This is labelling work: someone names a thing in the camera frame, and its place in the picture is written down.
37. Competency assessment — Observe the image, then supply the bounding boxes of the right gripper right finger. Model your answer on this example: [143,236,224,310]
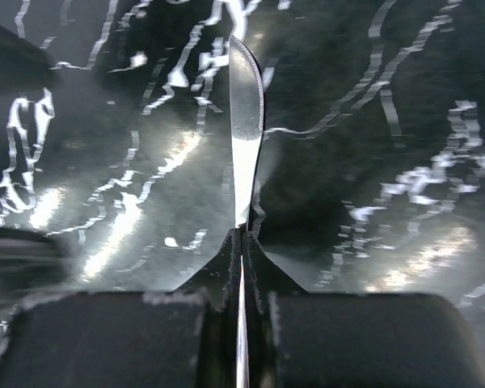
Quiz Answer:
[242,233,485,387]

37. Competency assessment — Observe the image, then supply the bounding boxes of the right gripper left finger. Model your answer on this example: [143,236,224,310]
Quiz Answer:
[0,229,241,387]

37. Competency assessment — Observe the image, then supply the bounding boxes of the silver table knife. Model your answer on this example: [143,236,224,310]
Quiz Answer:
[229,36,264,387]

